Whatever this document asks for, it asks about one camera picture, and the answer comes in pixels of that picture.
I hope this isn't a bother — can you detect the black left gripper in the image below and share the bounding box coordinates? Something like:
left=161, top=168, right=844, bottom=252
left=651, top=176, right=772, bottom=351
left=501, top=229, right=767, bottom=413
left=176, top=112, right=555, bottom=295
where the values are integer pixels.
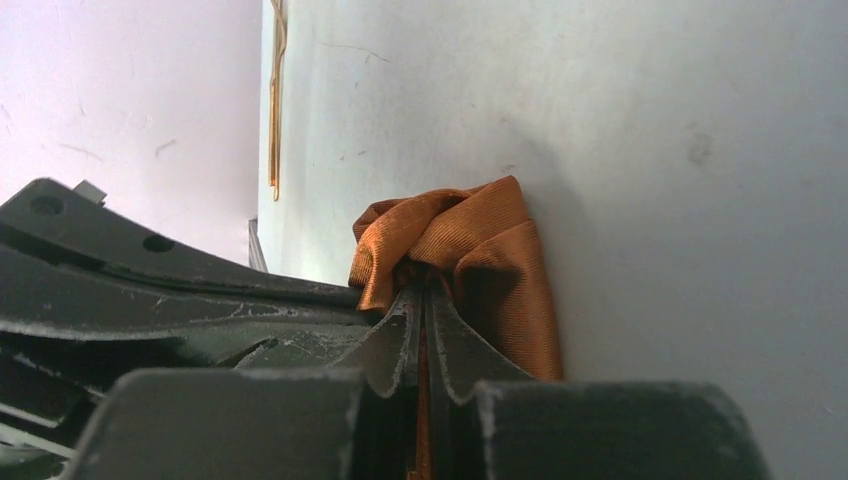
left=1, top=178, right=379, bottom=458

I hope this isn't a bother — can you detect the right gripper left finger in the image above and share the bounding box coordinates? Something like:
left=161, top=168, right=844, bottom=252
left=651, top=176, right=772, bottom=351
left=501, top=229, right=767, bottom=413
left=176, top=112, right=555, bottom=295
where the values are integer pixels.
left=65, top=285, right=423, bottom=479

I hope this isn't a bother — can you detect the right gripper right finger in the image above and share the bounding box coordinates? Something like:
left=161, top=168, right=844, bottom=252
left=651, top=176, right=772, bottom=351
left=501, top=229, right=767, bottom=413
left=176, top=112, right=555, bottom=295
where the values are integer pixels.
left=423, top=281, right=770, bottom=479

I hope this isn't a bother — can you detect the orange cloth napkin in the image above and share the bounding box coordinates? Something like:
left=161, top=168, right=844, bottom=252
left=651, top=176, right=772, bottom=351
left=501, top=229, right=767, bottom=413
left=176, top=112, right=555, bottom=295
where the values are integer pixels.
left=342, top=176, right=564, bottom=479

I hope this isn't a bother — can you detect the wooden fork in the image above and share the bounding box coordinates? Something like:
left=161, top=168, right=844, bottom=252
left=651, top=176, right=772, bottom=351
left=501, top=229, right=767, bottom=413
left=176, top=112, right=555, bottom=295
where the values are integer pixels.
left=268, top=0, right=287, bottom=202

